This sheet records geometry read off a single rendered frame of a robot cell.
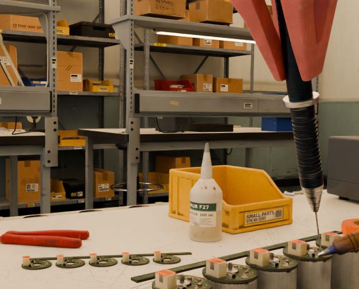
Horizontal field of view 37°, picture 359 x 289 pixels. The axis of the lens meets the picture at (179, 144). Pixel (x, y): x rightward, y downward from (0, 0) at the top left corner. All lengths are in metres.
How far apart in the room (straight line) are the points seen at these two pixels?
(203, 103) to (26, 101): 0.98
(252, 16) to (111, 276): 0.27
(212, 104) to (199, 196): 2.47
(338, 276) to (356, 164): 0.51
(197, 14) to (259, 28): 2.93
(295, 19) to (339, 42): 6.22
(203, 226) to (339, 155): 0.34
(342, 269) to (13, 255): 0.31
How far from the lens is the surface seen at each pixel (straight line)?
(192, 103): 2.93
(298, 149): 0.25
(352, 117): 6.24
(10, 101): 2.53
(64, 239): 0.53
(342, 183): 0.83
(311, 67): 0.23
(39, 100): 2.57
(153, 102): 2.80
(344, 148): 0.82
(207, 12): 3.09
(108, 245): 0.54
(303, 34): 0.22
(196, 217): 0.55
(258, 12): 0.23
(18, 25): 4.27
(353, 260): 0.30
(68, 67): 4.44
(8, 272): 0.47
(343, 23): 6.45
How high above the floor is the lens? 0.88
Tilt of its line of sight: 4 degrees down
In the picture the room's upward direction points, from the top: 1 degrees clockwise
